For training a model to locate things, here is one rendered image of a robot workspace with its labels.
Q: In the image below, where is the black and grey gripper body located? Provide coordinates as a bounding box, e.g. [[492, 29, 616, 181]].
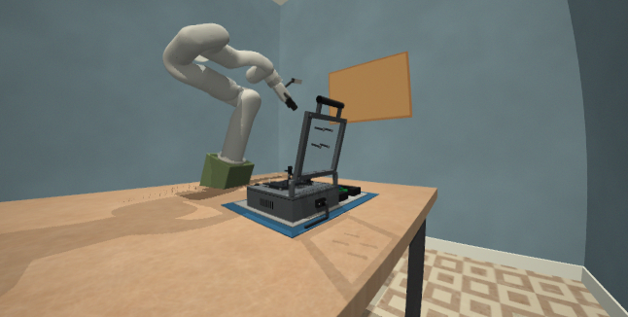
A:
[[272, 80, 292, 103]]

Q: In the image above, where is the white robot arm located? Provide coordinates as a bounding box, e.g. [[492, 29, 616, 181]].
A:
[[162, 23, 282, 164]]

